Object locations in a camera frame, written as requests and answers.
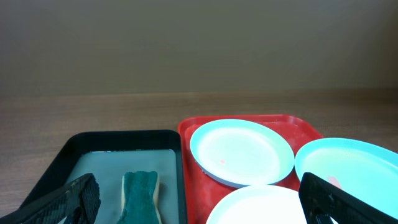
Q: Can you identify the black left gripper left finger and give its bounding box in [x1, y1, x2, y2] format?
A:
[1, 173, 101, 224]

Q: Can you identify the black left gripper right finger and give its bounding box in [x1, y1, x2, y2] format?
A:
[298, 172, 397, 224]

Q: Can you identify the white plate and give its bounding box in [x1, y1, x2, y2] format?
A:
[206, 185, 307, 224]

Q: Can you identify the turquoise plate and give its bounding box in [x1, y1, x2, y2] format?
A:
[295, 138, 397, 218]

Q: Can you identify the green yellow sponge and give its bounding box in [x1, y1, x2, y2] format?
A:
[117, 171, 162, 224]

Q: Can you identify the black water tray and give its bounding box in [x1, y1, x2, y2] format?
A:
[22, 129, 188, 224]

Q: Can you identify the red plastic tray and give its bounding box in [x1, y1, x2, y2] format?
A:
[178, 114, 323, 223]

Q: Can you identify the light blue far plate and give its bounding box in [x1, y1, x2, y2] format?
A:
[190, 119, 295, 188]

